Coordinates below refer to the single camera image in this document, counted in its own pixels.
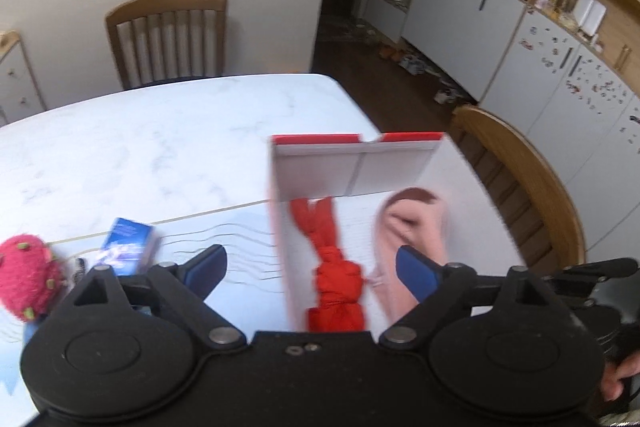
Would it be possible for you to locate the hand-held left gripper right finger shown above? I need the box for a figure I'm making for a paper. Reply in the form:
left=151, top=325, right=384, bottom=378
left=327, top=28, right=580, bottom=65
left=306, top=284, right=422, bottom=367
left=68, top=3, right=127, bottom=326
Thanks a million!
left=378, top=245, right=567, bottom=352

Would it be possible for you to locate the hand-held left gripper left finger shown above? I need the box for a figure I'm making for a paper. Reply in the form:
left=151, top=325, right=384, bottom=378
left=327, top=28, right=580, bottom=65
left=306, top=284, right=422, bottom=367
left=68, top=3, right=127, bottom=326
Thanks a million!
left=65, top=244, right=248, bottom=354

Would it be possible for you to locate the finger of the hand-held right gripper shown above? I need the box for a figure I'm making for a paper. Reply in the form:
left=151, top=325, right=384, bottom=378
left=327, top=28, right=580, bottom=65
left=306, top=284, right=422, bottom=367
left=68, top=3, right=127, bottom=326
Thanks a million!
left=546, top=258, right=639, bottom=289

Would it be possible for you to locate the small blue carton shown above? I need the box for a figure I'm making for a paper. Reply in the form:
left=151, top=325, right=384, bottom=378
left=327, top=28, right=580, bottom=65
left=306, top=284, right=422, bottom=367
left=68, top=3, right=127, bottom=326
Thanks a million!
left=96, top=217, right=162, bottom=277

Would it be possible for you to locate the red and white cardboard box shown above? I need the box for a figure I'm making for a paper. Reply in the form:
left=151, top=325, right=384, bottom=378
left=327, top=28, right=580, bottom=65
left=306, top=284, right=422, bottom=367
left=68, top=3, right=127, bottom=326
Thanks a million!
left=265, top=132, right=529, bottom=334

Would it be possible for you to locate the pink plush fruit toy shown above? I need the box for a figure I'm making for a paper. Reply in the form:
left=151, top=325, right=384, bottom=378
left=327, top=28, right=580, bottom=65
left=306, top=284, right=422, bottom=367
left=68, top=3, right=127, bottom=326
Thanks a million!
left=0, top=233, right=67, bottom=324

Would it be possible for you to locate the person's right hand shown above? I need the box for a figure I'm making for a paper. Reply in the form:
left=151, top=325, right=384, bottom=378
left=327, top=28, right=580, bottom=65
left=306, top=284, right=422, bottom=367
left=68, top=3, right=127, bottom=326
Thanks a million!
left=600, top=348, right=640, bottom=403

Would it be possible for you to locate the printed table mat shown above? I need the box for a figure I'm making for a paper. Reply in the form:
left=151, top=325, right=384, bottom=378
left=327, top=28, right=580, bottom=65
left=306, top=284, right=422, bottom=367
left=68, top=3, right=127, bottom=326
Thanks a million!
left=0, top=199, right=291, bottom=408

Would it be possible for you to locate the pink doll figure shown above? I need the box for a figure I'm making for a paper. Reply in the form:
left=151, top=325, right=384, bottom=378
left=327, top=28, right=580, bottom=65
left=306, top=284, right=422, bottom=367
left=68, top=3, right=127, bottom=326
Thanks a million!
left=367, top=187, right=452, bottom=324

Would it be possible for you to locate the red knotted cloth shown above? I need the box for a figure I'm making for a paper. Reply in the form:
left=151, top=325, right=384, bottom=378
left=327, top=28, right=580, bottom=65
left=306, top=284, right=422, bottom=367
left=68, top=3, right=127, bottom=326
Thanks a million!
left=289, top=197, right=369, bottom=334

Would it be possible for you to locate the curved-back wooden chair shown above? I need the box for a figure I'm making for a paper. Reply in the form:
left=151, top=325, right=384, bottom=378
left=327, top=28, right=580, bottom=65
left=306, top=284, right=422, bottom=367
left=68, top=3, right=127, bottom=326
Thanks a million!
left=446, top=104, right=587, bottom=269

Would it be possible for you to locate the white sticker-covered cabinet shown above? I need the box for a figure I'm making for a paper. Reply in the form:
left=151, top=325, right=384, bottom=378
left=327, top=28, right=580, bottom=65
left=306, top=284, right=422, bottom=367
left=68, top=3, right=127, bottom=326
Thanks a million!
left=477, top=9, right=640, bottom=264

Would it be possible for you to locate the white two-door cabinet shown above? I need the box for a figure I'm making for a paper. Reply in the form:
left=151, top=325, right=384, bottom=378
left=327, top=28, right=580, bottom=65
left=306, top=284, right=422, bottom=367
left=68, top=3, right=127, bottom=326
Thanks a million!
left=400, top=0, right=529, bottom=104

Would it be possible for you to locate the straight-backed wooden chair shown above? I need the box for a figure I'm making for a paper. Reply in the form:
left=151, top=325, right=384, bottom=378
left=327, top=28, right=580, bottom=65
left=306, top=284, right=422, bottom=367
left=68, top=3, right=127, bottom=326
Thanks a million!
left=104, top=0, right=229, bottom=91

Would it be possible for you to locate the small white wood-topped cabinet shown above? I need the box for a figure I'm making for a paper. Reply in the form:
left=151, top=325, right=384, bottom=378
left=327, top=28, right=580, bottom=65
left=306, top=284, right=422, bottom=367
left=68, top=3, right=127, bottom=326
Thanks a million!
left=0, top=30, right=49, bottom=126

